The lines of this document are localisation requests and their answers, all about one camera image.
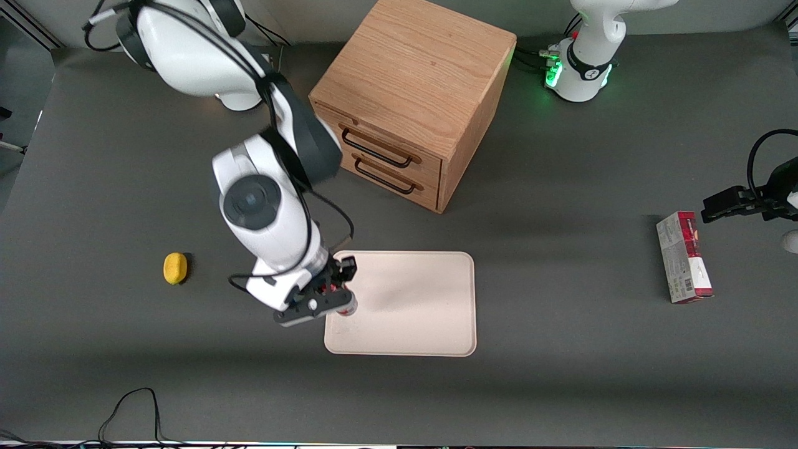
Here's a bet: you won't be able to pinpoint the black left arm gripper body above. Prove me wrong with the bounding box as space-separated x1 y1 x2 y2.
751 159 798 223

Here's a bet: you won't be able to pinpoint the small red can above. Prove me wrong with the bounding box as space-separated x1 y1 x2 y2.
324 284 358 317

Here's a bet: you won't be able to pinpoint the beige rectangular tray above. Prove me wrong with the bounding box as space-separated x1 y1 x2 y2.
324 251 478 357

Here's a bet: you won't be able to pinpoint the red and grey carton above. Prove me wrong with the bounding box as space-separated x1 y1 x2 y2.
656 211 714 305

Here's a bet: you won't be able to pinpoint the yellow lemon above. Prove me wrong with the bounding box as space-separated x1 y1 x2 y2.
163 252 188 286

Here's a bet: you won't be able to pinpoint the wooden drawer cabinet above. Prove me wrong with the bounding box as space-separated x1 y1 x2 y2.
309 0 517 215

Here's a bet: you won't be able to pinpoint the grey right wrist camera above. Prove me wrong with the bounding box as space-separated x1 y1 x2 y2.
273 288 357 327

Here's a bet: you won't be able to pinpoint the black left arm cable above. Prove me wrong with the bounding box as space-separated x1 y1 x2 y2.
747 129 798 201

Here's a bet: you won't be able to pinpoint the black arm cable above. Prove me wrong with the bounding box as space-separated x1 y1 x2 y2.
747 129 798 201
83 0 356 294

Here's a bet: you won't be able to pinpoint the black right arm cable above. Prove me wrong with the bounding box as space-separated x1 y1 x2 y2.
83 0 356 294

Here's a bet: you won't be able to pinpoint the black metal drawer handle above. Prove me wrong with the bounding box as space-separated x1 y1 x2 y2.
353 156 417 195
340 128 413 169

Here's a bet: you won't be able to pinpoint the black looped table cable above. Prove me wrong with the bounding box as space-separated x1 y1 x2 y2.
97 388 188 447

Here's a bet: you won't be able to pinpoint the black arm base cables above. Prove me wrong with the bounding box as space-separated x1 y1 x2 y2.
514 45 560 74

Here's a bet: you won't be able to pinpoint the aluminium frame profile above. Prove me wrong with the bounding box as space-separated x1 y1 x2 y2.
0 3 63 51

